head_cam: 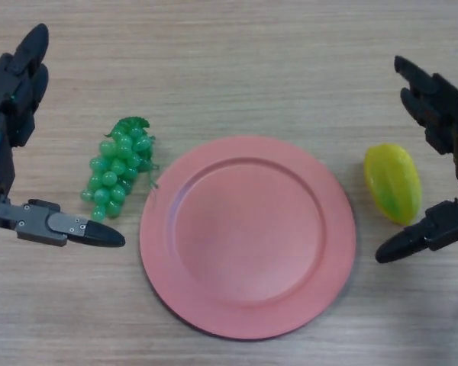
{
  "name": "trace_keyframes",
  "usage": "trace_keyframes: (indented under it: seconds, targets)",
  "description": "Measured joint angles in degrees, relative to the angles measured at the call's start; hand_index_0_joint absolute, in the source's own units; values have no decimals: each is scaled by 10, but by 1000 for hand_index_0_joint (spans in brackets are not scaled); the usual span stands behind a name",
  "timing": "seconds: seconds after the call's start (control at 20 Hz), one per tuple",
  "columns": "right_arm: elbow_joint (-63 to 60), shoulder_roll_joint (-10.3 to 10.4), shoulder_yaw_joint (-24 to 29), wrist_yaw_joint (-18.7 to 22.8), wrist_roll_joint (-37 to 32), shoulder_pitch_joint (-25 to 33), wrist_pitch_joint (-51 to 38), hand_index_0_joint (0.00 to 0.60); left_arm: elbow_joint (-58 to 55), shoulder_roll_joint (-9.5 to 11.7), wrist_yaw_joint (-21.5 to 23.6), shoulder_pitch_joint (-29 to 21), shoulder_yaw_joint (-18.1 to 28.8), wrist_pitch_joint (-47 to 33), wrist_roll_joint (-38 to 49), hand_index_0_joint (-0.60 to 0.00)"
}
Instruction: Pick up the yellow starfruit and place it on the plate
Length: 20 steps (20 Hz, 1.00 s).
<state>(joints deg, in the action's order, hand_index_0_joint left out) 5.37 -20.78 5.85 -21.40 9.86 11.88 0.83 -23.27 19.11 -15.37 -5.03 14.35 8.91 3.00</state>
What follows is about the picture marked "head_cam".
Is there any pink round plate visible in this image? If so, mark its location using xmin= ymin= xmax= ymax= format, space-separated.
xmin=139 ymin=136 xmax=357 ymax=340

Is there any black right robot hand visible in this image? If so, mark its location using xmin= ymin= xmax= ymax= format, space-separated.
xmin=375 ymin=55 xmax=458 ymax=265

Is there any green grape bunch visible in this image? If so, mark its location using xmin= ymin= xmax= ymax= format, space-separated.
xmin=79 ymin=116 xmax=161 ymax=221

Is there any yellow green starfruit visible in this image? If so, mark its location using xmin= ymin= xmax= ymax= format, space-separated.
xmin=363 ymin=143 xmax=422 ymax=226

